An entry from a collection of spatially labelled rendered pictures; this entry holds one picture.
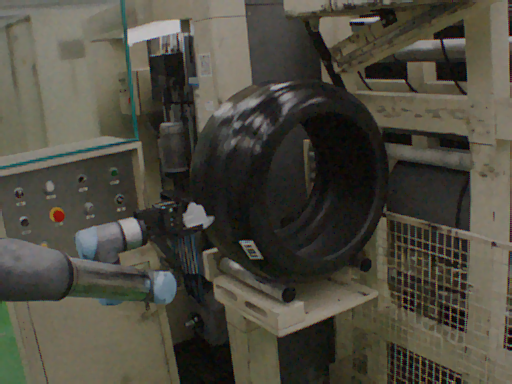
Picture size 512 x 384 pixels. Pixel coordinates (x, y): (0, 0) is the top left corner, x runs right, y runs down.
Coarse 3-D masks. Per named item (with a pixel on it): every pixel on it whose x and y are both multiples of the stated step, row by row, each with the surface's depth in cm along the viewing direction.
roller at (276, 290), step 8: (224, 264) 178; (232, 264) 175; (232, 272) 174; (240, 272) 171; (248, 272) 168; (248, 280) 167; (256, 280) 163; (264, 280) 161; (272, 280) 159; (264, 288) 160; (272, 288) 157; (280, 288) 155; (288, 288) 153; (280, 296) 154; (288, 296) 154
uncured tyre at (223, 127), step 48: (240, 96) 156; (288, 96) 146; (336, 96) 152; (240, 144) 142; (336, 144) 185; (384, 144) 165; (192, 192) 158; (240, 192) 142; (336, 192) 188; (384, 192) 166; (240, 240) 146; (288, 240) 183; (336, 240) 178
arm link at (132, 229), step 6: (120, 222) 135; (126, 222) 135; (132, 222) 136; (126, 228) 134; (132, 228) 135; (138, 228) 136; (126, 234) 134; (132, 234) 134; (138, 234) 135; (132, 240) 135; (138, 240) 135; (132, 246) 135; (138, 246) 137
